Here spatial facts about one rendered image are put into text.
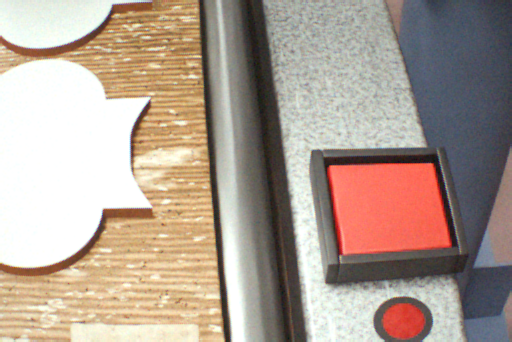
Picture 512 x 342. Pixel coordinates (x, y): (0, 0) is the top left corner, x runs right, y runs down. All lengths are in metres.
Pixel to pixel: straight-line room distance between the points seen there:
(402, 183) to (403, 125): 0.06
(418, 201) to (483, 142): 0.66
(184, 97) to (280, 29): 0.10
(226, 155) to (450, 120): 0.63
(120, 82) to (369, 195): 0.15
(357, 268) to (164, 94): 0.15
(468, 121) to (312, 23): 0.53
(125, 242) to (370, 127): 0.17
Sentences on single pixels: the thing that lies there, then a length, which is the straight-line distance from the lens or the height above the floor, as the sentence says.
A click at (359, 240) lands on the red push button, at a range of 0.54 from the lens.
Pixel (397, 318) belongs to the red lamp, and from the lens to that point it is 0.53.
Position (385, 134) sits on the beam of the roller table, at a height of 0.91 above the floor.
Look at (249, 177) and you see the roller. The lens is 0.57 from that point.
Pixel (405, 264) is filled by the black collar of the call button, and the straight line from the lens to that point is 0.53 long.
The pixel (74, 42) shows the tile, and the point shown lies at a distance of 0.62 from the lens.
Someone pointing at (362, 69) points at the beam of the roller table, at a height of 0.92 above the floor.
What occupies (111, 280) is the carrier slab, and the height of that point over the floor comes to 0.94.
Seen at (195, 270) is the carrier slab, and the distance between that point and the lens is 0.51.
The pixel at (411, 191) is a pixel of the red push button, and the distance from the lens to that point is 0.56.
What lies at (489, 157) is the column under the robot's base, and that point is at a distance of 1.24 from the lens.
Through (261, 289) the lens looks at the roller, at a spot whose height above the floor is 0.92.
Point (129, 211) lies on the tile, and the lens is 0.53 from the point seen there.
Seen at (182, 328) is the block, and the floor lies 0.96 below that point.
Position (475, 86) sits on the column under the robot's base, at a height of 0.59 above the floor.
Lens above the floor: 1.34
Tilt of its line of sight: 47 degrees down
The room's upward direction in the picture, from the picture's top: 4 degrees clockwise
